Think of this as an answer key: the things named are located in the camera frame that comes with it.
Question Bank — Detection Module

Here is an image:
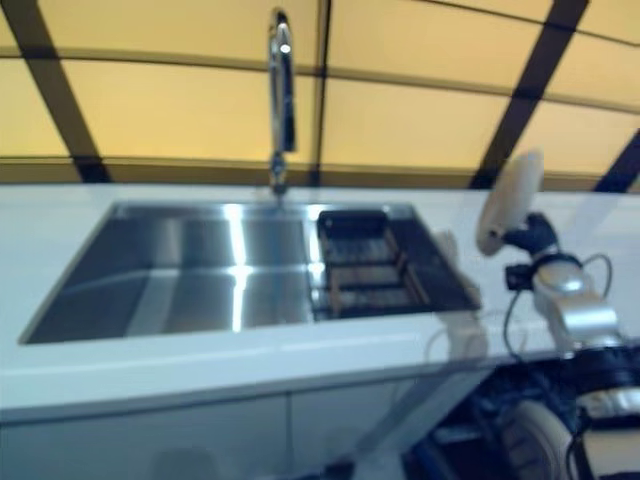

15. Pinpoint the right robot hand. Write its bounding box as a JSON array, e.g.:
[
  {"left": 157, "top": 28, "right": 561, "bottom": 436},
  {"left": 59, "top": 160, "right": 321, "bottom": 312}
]
[{"left": 492, "top": 212, "right": 559, "bottom": 266}]

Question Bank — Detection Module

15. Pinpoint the cream round plate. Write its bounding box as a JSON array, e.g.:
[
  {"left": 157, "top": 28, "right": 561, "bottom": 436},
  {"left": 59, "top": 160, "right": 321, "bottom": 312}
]
[
  {"left": 502, "top": 399, "right": 576, "bottom": 480},
  {"left": 474, "top": 147, "right": 546, "bottom": 259}
]

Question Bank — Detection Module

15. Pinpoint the white cabinet door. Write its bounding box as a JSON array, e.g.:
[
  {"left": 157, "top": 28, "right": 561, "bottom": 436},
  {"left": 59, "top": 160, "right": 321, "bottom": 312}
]
[
  {"left": 0, "top": 392, "right": 291, "bottom": 480},
  {"left": 288, "top": 372, "right": 484, "bottom": 480}
]

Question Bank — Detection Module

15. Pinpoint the chrome gooseneck kitchen faucet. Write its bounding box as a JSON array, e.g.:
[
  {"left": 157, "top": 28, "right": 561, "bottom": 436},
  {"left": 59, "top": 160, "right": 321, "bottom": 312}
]
[{"left": 267, "top": 7, "right": 299, "bottom": 199}]

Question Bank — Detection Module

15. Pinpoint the stainless steel sink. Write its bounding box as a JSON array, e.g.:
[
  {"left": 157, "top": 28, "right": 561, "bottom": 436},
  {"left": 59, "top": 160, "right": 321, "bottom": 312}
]
[{"left": 18, "top": 200, "right": 484, "bottom": 346}]

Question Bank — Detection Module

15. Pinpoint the yellow panelled window screen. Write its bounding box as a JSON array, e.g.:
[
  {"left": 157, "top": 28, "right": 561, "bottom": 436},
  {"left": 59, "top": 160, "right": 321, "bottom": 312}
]
[{"left": 0, "top": 0, "right": 640, "bottom": 194}]

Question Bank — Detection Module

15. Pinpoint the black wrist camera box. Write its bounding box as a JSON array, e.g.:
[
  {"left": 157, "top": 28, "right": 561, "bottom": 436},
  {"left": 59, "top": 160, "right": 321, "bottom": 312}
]
[{"left": 504, "top": 263, "right": 532, "bottom": 292}]

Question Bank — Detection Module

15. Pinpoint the dishwasher wire rack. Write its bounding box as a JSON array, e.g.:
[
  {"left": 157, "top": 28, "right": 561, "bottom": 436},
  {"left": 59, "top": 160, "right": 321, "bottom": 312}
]
[{"left": 407, "top": 359, "right": 640, "bottom": 480}]

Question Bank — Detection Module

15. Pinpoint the black wire dish drying rack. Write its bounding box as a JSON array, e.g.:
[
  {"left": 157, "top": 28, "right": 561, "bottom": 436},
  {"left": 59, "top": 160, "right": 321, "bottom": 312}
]
[{"left": 309, "top": 208, "right": 436, "bottom": 321}]

